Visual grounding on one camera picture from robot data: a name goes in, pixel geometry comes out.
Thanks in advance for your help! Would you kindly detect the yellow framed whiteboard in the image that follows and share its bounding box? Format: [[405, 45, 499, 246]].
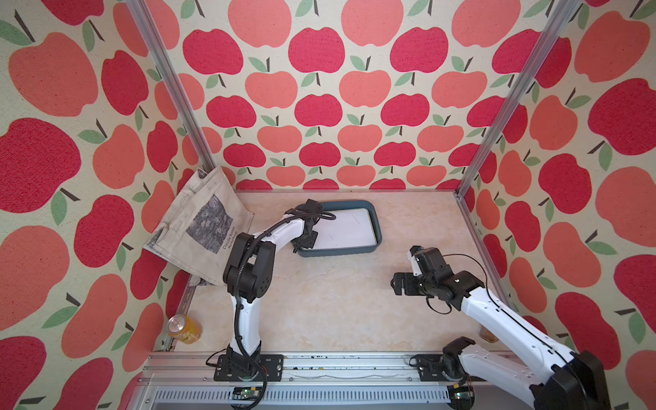
[[313, 208, 378, 250]]

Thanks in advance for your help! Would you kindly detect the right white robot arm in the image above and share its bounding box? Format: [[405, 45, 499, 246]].
[[391, 271, 611, 409]]

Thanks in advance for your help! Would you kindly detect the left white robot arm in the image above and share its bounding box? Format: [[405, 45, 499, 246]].
[[224, 214, 321, 372]]

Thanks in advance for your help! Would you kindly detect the dark teal storage box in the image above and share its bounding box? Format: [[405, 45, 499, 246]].
[[297, 200, 383, 257]]

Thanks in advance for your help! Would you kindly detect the beige printed tote bag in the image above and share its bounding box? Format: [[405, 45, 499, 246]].
[[143, 167, 254, 285]]

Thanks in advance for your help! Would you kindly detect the orange drink can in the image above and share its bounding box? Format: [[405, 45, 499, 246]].
[[167, 314, 203, 344]]

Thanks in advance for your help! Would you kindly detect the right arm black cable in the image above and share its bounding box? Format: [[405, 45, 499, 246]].
[[424, 253, 575, 360]]

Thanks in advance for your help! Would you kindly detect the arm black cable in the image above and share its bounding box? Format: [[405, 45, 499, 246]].
[[424, 253, 575, 360], [231, 207, 338, 410]]

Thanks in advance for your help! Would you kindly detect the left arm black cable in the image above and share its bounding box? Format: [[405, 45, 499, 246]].
[[231, 207, 338, 410]]

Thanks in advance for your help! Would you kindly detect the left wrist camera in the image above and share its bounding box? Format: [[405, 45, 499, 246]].
[[285, 199, 337, 224]]

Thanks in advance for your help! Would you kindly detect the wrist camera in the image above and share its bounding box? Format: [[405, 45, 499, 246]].
[[408, 246, 454, 282], [285, 199, 337, 224]]

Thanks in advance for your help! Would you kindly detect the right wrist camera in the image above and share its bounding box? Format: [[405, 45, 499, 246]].
[[408, 246, 454, 282]]

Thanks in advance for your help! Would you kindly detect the left aluminium frame post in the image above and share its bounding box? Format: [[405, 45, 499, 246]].
[[126, 0, 216, 173]]

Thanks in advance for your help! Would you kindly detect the aluminium frame post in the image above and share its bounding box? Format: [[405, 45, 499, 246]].
[[454, 0, 583, 203], [126, 0, 216, 173]]

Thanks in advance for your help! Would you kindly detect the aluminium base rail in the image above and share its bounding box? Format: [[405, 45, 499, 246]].
[[122, 348, 541, 409]]

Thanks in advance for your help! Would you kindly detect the right aluminium frame post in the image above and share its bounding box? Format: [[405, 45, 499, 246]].
[[454, 0, 583, 203]]

